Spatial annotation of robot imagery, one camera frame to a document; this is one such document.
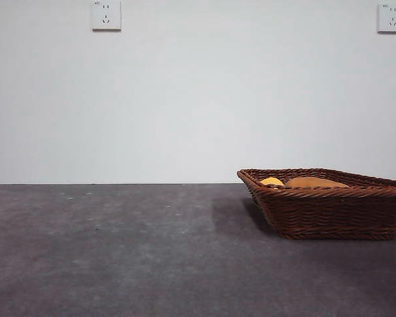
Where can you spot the white wall socket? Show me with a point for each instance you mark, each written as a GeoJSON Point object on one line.
{"type": "Point", "coordinates": [392, 18]}
{"type": "Point", "coordinates": [106, 14]}

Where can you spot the yellow corn cob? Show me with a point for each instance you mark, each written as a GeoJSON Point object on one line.
{"type": "Point", "coordinates": [271, 181]}

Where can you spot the brown potato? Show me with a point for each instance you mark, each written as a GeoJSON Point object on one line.
{"type": "Point", "coordinates": [313, 182]}

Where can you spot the brown woven wicker basket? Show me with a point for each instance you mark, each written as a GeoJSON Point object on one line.
{"type": "Point", "coordinates": [326, 211]}

